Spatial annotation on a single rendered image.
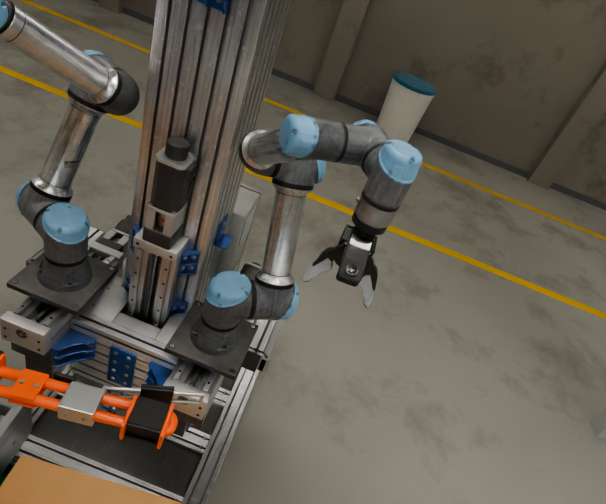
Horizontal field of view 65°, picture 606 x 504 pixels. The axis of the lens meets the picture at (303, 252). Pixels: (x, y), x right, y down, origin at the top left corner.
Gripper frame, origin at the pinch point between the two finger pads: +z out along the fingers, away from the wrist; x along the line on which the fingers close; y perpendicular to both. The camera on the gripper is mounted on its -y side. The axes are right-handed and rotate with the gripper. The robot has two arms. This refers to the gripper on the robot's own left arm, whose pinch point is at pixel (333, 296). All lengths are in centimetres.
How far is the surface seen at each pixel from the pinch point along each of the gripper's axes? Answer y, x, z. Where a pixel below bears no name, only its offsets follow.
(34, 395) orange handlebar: -31, 47, 26
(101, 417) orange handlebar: -30, 34, 26
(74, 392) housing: -27, 41, 26
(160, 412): -25.0, 24.2, 24.8
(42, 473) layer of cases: -15, 59, 98
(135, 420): -28.5, 27.7, 24.7
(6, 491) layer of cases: -23, 64, 98
